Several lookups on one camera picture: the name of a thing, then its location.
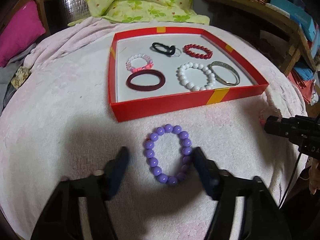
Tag small pink bead bracelet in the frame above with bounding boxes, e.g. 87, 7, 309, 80
258, 106, 283, 127

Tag purple bead bracelet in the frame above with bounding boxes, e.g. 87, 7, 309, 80
144, 123, 193, 186

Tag white bead bracelet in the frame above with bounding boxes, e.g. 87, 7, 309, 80
177, 61, 217, 92

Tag dark maroon hair tie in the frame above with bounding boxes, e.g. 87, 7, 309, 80
126, 69, 166, 92

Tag silver metal bangle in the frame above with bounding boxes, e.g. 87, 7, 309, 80
209, 61, 240, 86

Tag pink translucent bead bracelet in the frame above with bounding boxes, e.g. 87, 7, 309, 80
125, 52, 154, 74

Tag red bead bracelet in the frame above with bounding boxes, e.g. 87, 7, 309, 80
182, 43, 214, 60

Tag black hair tie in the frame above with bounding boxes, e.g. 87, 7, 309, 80
151, 42, 183, 58

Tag person's right hand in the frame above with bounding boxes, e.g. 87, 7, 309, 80
309, 159, 320, 194

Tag wooden shelf rack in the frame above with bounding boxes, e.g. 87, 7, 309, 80
205, 0, 317, 76

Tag blue cardboard box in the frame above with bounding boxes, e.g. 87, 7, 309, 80
270, 0, 316, 42

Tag red shallow box lid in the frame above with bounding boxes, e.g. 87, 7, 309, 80
107, 27, 268, 122

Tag grey cloth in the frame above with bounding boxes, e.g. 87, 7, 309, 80
0, 43, 36, 113

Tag beige floral fabric pouch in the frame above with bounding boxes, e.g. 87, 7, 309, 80
10, 66, 31, 89

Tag magenta pillow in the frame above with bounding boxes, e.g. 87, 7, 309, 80
0, 0, 46, 67

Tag silver foil insulation mat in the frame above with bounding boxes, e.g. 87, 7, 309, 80
61, 0, 90, 23

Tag green clover print quilt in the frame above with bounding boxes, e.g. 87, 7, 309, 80
68, 0, 211, 27

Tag black cable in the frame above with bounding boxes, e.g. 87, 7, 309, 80
278, 137, 307, 207

